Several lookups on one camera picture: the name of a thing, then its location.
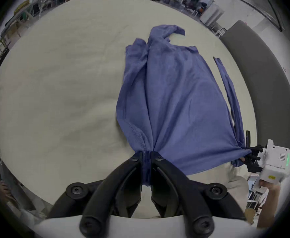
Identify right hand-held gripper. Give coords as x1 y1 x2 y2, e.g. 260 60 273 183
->
243 130 290 183

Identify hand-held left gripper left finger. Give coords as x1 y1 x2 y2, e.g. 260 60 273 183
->
47 151 143 236

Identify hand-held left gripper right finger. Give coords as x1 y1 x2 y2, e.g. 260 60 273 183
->
150 151 247 236

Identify blue shirt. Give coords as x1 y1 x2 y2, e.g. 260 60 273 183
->
116 24 252 185

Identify person's right forearm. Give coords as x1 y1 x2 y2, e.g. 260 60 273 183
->
256 188 282 230

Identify person's right hand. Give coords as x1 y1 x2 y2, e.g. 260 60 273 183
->
259 179 282 195

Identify bed with beige sheet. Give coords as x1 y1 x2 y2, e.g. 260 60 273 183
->
0 0 258 220

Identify row of tables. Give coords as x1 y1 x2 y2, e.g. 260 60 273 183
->
1 0 70 35

